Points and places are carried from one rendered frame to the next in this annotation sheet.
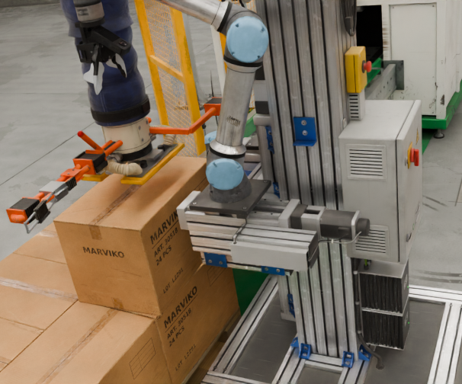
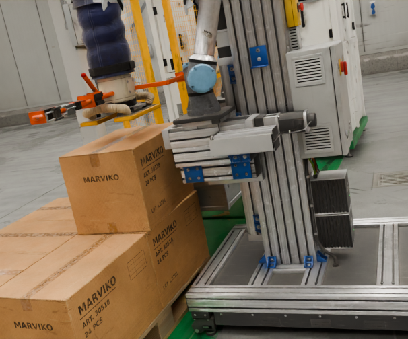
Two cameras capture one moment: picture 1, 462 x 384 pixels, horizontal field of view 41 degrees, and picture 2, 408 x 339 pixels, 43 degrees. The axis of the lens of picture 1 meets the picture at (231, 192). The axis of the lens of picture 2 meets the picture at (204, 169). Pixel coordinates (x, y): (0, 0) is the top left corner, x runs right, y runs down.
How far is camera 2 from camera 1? 82 cm
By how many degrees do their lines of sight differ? 15
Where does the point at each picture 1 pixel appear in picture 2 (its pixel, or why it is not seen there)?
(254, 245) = (228, 138)
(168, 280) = (154, 202)
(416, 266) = not seen: hidden behind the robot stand
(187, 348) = (171, 272)
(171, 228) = (155, 161)
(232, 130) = (207, 41)
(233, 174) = (209, 77)
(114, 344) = (113, 249)
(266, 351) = (238, 270)
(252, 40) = not seen: outside the picture
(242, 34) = not seen: outside the picture
